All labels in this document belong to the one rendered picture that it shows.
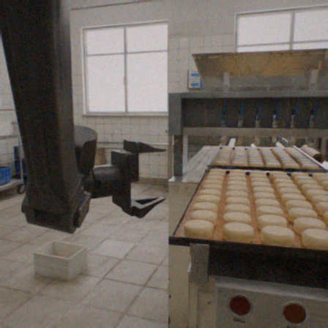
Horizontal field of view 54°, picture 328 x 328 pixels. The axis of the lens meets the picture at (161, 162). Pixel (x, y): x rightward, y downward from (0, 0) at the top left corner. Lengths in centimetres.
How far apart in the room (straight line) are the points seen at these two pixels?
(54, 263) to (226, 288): 187
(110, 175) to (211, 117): 79
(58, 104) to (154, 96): 453
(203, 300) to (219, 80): 87
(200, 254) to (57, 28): 37
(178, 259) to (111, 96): 402
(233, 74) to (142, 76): 374
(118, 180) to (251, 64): 82
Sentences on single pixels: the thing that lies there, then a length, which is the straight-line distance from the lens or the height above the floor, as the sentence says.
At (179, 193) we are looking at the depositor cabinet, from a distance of 126.
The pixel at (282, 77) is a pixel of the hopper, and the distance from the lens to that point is 127.
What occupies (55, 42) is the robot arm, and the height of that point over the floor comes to 117.
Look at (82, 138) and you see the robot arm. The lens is 50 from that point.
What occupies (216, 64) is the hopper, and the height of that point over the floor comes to 128.
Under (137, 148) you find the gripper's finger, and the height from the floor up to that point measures 105.
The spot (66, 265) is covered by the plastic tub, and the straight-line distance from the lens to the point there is 228.
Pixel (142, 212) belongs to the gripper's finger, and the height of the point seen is 93.
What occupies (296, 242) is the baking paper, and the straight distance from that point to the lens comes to 58.
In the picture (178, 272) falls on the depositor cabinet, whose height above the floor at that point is 46.
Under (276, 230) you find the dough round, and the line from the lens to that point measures 56.
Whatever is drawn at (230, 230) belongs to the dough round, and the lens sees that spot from 54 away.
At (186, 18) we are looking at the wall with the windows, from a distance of 476.
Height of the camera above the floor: 112
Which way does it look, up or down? 9 degrees down
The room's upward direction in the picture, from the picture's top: straight up
